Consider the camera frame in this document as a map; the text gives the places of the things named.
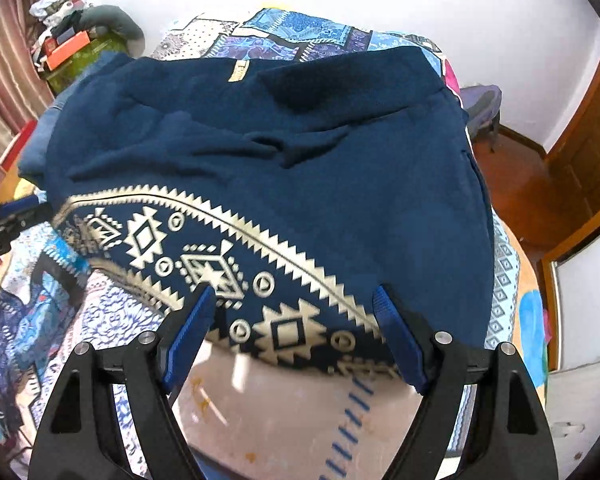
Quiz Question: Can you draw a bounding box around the green box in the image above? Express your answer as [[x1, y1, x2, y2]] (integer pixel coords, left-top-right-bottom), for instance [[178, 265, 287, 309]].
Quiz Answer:
[[45, 30, 127, 97]]

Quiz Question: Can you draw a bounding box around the white cabinet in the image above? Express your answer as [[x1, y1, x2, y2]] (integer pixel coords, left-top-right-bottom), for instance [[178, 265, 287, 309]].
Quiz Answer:
[[545, 242, 600, 480]]

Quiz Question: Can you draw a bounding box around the red edged board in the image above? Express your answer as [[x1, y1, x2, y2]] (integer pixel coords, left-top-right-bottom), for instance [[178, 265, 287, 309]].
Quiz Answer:
[[0, 120, 42, 173]]

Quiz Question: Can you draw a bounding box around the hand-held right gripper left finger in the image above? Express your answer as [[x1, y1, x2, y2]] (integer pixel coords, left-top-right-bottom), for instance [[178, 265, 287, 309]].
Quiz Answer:
[[27, 285, 217, 480]]

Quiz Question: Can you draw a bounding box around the blue patchwork blanket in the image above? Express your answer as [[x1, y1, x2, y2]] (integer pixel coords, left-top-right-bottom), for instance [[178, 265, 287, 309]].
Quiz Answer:
[[0, 7, 552, 480]]

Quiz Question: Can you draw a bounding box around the purple chair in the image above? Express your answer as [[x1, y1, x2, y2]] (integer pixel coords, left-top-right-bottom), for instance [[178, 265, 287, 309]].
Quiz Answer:
[[460, 85, 503, 153]]

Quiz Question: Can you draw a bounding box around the blue denim cloth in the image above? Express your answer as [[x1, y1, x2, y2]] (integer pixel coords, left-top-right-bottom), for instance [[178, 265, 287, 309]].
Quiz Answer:
[[17, 50, 133, 181]]

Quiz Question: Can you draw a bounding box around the striped pink curtain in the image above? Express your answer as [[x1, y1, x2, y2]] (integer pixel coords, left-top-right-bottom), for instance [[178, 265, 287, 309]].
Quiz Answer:
[[0, 0, 56, 181]]

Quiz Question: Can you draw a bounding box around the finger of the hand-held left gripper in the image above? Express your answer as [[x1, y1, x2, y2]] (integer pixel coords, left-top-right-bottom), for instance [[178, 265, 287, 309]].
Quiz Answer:
[[0, 196, 42, 217], [0, 204, 54, 235]]

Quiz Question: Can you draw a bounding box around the orange box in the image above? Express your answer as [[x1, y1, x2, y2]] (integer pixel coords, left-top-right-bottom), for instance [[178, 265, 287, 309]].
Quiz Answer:
[[45, 30, 92, 72]]

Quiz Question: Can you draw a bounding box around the navy patterned garment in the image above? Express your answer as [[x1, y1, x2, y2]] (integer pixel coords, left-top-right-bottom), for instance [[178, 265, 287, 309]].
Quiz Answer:
[[17, 52, 497, 392]]

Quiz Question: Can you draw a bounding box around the pile of clutter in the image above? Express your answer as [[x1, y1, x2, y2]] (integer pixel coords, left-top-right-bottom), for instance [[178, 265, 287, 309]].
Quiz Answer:
[[29, 0, 90, 56]]

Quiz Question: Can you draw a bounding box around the wooden door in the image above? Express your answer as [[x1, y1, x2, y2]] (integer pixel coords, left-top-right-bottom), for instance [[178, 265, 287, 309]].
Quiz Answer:
[[537, 35, 600, 266]]

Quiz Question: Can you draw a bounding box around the grey neck pillow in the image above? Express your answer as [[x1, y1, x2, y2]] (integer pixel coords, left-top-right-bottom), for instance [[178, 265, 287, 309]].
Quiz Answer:
[[80, 5, 147, 58]]

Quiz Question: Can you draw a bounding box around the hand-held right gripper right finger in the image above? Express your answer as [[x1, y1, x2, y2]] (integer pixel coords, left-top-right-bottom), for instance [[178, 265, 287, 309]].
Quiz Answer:
[[372, 285, 562, 480]]

